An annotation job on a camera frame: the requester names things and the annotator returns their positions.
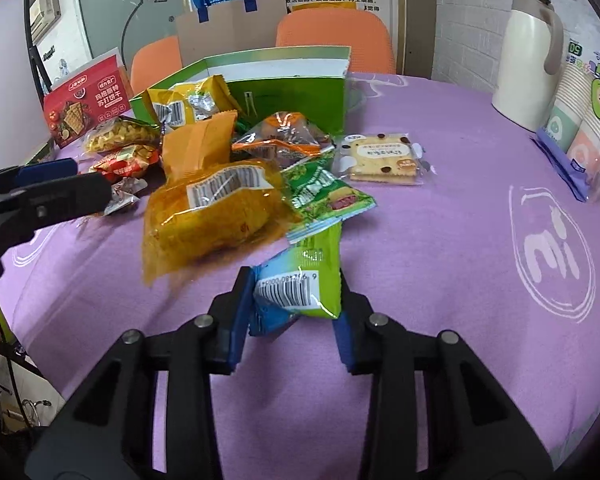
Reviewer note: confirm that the clear twisted snack bag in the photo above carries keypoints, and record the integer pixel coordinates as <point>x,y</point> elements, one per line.
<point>120,132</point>

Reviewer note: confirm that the red cracker box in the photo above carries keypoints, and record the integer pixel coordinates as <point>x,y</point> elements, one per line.
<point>97,92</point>

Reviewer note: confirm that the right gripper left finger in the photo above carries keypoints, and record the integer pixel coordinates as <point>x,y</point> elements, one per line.
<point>145,409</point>

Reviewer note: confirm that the orange chair right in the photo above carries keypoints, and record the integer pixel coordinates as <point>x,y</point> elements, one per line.
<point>362,31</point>

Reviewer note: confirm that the green blue snack packet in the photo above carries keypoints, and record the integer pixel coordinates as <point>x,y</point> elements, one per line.
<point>304,279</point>

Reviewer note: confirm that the paper cup pack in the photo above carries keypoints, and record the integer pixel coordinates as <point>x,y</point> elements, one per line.
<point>570,137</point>

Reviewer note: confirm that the green snack box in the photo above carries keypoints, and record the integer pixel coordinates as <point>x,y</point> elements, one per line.
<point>311,80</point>

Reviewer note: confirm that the white spicy tofu packet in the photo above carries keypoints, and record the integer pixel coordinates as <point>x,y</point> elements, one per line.
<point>124,194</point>

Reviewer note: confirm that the green pea packet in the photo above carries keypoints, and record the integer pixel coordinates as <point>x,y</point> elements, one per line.
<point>320,198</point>

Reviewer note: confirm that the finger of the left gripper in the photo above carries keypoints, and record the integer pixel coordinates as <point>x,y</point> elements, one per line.
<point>22,176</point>
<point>27,209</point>

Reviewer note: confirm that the red biscuit packet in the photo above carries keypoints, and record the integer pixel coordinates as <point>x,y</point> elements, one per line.
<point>129,162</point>

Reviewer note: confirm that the chocolate chip cookie packet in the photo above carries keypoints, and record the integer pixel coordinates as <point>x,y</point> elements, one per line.
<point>392,158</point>

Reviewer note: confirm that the yellow chip bag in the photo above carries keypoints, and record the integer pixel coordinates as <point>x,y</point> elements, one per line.
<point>188,102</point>

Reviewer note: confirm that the white thermos jug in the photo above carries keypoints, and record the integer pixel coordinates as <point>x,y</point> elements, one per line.
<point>530,63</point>

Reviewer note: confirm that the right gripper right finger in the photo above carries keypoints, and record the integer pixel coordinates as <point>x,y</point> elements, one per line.
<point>436,411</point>

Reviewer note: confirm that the air conditioner unit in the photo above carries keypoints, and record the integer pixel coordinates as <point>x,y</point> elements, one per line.
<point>43,14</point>

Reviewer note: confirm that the orange clear peanut packet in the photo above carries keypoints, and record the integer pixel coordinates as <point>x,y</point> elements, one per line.
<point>285,138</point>

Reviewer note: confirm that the large yellow clear bag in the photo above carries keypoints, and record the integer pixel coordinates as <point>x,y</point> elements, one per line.
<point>219,209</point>

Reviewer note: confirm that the brown cardboard sheet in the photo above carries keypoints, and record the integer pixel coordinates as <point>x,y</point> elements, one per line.
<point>229,26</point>

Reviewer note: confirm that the orange chair left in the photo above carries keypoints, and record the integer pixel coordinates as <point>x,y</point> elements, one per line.
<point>154,62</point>

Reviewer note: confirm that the orange snack packet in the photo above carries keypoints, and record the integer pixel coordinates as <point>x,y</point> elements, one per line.
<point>198,146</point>

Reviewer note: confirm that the orange chair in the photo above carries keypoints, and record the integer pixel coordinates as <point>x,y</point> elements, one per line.
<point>362,31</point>
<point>154,62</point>

